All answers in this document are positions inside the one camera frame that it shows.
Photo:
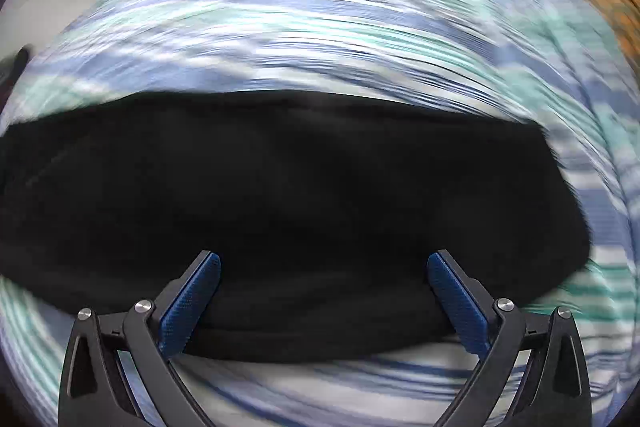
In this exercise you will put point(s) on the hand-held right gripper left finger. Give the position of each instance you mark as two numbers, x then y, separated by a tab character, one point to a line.
192	302

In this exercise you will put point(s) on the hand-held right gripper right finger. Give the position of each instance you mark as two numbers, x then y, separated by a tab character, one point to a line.
457	302

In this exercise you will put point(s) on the black pants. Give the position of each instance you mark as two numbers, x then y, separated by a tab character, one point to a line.
300	207

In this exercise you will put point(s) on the striped bed sheet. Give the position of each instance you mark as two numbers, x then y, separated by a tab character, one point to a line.
300	32

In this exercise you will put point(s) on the orange patterned blanket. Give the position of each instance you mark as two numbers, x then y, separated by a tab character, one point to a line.
615	7

